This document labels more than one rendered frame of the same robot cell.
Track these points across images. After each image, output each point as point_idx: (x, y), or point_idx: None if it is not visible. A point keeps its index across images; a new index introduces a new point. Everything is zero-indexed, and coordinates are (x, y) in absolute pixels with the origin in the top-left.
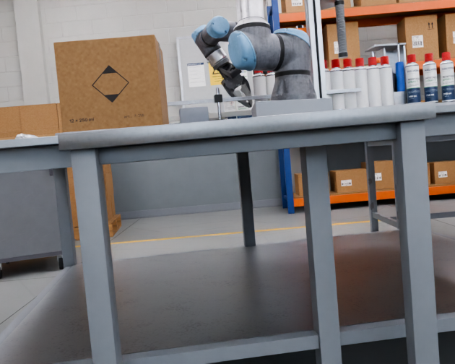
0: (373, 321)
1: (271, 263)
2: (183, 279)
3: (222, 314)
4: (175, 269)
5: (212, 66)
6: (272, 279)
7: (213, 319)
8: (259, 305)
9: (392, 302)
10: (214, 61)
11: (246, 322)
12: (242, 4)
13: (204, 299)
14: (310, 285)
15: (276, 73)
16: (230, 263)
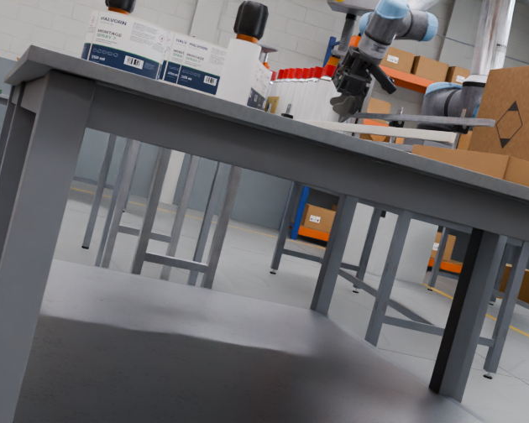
0: (410, 374)
1: (163, 342)
2: (250, 404)
3: (416, 415)
4: (166, 395)
5: (371, 56)
6: (262, 364)
7: (435, 421)
8: (379, 394)
9: (358, 357)
10: (384, 54)
11: (436, 410)
12: (503, 63)
13: (360, 411)
14: (452, 353)
15: (451, 131)
16: (141, 357)
